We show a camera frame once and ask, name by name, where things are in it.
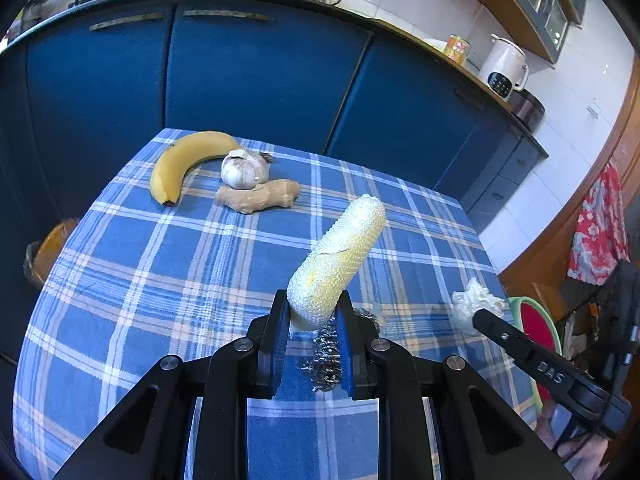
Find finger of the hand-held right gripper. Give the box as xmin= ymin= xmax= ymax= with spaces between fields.
xmin=471 ymin=308 xmax=576 ymax=393

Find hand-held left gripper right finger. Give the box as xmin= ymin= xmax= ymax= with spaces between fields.
xmin=334 ymin=292 xmax=573 ymax=480

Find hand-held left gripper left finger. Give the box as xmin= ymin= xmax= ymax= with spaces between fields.
xmin=52 ymin=290 xmax=292 ymax=480

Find red bin with green rim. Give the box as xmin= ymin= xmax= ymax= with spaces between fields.
xmin=507 ymin=296 xmax=561 ymax=411

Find white tissue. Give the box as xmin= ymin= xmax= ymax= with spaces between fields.
xmin=450 ymin=277 xmax=507 ymax=336

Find white corn cob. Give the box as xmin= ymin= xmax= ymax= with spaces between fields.
xmin=286 ymin=194 xmax=387 ymax=331

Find person's right hand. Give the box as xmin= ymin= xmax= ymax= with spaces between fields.
xmin=542 ymin=402 xmax=618 ymax=468

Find steel wool scourer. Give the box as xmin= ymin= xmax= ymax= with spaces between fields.
xmin=296 ymin=307 xmax=386 ymax=397

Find blue plaid tablecloth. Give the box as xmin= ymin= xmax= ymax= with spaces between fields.
xmin=12 ymin=127 xmax=541 ymax=480

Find red floral cloth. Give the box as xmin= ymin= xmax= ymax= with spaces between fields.
xmin=566 ymin=162 xmax=631 ymax=286

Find ginger root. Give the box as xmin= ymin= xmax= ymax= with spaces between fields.
xmin=216 ymin=179 xmax=302 ymax=215

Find garlic bulb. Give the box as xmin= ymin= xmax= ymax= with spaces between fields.
xmin=221 ymin=149 xmax=273 ymax=191

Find yellow banana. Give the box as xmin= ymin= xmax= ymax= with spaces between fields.
xmin=150 ymin=131 xmax=243 ymax=207

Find dark rice cooker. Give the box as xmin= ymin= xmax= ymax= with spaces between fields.
xmin=507 ymin=89 xmax=546 ymax=133

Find brown round basket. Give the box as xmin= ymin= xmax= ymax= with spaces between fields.
xmin=25 ymin=217 xmax=81 ymax=288

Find blue kitchen cabinets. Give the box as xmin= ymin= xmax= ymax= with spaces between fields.
xmin=0 ymin=0 xmax=548 ymax=356

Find white electric kettle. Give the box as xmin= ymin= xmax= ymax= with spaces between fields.
xmin=477 ymin=34 xmax=530 ymax=101

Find yellow can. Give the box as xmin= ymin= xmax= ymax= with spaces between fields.
xmin=444 ymin=35 xmax=472 ymax=66

